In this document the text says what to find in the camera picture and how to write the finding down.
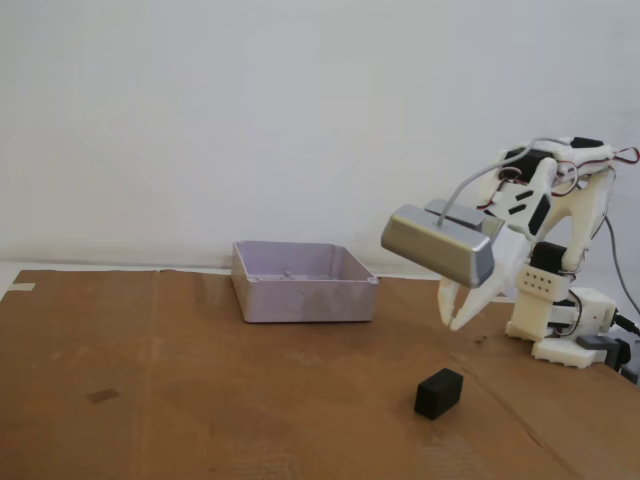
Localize brown cardboard sheet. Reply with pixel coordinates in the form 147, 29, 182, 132
0, 268, 640, 480

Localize grey plastic box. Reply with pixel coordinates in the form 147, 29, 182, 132
231, 240, 380, 325

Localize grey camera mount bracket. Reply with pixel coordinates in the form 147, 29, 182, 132
423, 198, 506, 237

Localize silver webcam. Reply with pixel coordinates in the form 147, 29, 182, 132
381, 203, 496, 290

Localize black power cable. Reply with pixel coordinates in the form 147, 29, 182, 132
613, 312, 640, 337

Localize grey table clamp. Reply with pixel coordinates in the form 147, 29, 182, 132
575, 335, 640, 386

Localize grey camera cable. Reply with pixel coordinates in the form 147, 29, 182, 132
438, 136, 640, 321

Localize black block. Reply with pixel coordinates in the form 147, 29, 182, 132
413, 368, 465, 420

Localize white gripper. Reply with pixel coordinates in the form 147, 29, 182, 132
437, 223, 532, 332

